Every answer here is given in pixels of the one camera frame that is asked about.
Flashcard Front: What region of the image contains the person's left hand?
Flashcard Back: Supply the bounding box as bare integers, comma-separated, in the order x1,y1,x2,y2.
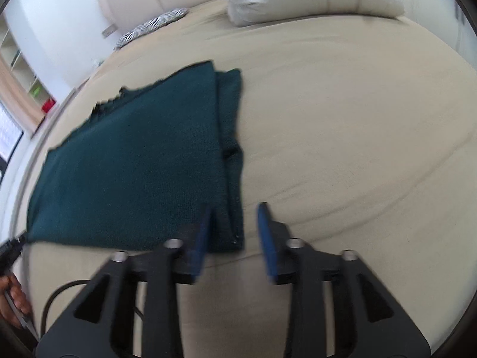
0,271,33,329

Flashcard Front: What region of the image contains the dark green sweater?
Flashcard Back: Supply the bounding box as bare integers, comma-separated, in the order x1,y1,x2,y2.
26,60,245,254

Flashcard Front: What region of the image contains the black framed window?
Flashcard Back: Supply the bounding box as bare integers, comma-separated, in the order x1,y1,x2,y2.
0,101,24,168

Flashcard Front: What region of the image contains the zebra print pillow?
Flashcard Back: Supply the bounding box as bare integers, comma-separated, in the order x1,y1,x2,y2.
115,7,189,50

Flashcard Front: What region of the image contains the beige curtain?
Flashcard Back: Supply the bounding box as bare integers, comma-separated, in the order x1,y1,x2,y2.
0,58,43,135

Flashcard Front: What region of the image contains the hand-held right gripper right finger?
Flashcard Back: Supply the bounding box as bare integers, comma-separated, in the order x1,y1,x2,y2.
257,202,433,358

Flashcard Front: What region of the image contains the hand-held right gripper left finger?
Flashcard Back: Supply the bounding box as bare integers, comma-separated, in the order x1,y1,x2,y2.
35,206,213,358

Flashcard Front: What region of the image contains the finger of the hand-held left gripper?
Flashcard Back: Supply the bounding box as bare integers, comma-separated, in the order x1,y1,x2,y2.
0,231,28,267

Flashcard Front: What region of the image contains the bed with beige sheet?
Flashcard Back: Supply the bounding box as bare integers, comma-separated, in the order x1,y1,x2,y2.
17,0,477,358

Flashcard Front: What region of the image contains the white wall shelf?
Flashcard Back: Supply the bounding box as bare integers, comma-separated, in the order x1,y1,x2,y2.
0,15,56,116

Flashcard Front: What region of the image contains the black cable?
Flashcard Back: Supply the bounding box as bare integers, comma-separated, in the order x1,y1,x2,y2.
40,279,147,338

